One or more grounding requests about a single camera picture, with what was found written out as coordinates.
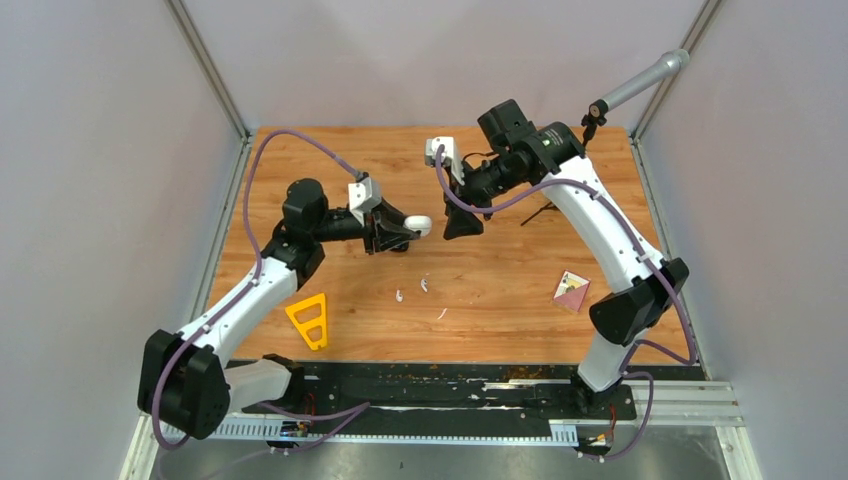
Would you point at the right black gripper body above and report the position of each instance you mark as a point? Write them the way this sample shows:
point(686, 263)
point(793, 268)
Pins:
point(482, 184)

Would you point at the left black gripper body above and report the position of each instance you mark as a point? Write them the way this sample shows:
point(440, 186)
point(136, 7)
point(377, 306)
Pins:
point(372, 233)

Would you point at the white earbud charging case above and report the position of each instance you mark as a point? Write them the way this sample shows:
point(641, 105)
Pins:
point(420, 225)

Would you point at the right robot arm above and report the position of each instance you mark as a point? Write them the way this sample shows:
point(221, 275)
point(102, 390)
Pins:
point(552, 160)

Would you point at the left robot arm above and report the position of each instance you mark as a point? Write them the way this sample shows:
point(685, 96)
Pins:
point(185, 379)

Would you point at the yellow triangular plastic piece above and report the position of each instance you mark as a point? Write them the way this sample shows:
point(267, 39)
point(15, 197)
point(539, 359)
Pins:
point(309, 317)

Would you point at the red playing card box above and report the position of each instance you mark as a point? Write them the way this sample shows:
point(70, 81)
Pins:
point(571, 291)

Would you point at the black tripod stand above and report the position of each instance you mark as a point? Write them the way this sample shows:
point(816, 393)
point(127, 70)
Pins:
point(591, 121)

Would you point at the grey metal cylinder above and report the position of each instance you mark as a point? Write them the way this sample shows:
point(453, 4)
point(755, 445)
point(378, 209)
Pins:
point(668, 65)

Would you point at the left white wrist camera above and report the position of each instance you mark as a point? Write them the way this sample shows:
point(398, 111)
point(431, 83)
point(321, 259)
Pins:
point(363, 196)

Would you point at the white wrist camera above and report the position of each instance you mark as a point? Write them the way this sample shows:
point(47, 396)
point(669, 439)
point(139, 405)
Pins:
point(363, 196)
point(443, 151)

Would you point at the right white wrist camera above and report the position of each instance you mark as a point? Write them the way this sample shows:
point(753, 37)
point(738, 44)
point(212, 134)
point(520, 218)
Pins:
point(443, 151)

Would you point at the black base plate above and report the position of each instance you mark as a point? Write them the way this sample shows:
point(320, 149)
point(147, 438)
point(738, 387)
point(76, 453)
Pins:
point(542, 389)

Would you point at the white slotted cable duct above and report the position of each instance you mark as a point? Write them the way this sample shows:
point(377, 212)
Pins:
point(472, 427)

